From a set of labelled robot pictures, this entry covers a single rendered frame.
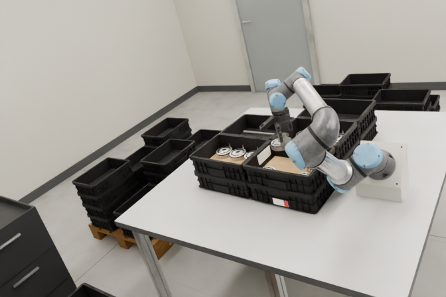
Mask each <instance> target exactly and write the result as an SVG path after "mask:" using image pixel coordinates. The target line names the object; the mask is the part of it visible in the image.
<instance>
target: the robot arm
mask: <svg viewBox="0 0 446 297"><path fill-rule="evenodd" d="M310 79H311V76H310V75H309V73H308V72H307V71H306V70H305V69H304V68H303V67H300V68H298V69H297V70H295V71H294V72H293V73H292V74H291V75H290V76H289V77H288V78H287V79H286V80H285V81H284V82H282V83H280V81H279V80H278V79H272V80H268V81H267V82H266V83H265V89H266V92H267V97H268V101H269V106H270V110H271V114H272V116H271V117H270V118H268V119H267V120H266V121H265V122H264V123H262V124H261V125H260V130H261V131H262V132H264V131H266V130H267V129H268V128H269V127H270V126H271V125H273V124H274V125H275V130H276V132H277V137H278V140H279V142H280V144H281V148H282V149H283V150H285V151H286V153H287V155H288V157H289V158H290V159H291V161H292V162H293V163H294V165H295V166H296V167H297V168H298V169H299V170H303V169H305V168H306V167H307V168H316V169H317V170H319V171H321V172H322V173H324V174H326V175H327V180H328V181H329V183H330V185H331V186H332V187H333V188H334V189H336V191H338V192H340V193H346V192H347V191H349V190H351V188H353V187H354V186H355V185H357V184H358V183H359V182H361V181H362V180H363V179H365V178H366V177H367V176H369V177H370V178H372V179H374V180H385V179H387V178H389V177H390V176H391V175H392V174H393V173H394V171H395V169H396V161H395V159H394V157H393V156H392V155H391V154H390V153H389V152H388V151H386V150H383V149H380V148H379V147H377V146H376V145H373V144H370V143H364V144H361V145H359V146H357V147H356V148H355V150H354V153H353V155H352V156H350V157H349V158H348V159H346V160H339V159H337V158H336V157H334V156H333V155H332V154H330V153H329V152H327V150H328V149H329V148H331V147H332V146H333V145H334V144H335V142H336V140H337V138H338V134H339V129H340V125H339V120H338V115H337V114H336V112H335V110H334V109H333V108H332V107H330V106H328V105H327V104H326V103H325V102H324V101H323V99H322V98H321V96H320V95H319V94H318V93H317V91H316V90H315V89H314V87H313V86H312V85H311V83H310V82H309V80H310ZM294 93H296V94H297V95H298V97H299V99H300V100H301V101H302V103H303V105H304V106H305V107H306V109H307V111H308V112H309V113H310V115H311V120H312V123H311V124H310V125H309V126H308V127H307V128H306V129H304V130H303V131H302V132H301V133H299V134H298V135H297V136H296V137H295V138H294V139H293V140H291V138H290V137H288V136H289V133H285V132H287V131H292V130H293V125H292V121H291V118H290V113H289V109H288V107H286V106H285V104H286V101H287V100H288V99H289V98H290V97H291V96H292V95H293V94H294ZM286 144H287V145H286ZM284 145H286V146H284Z"/></svg>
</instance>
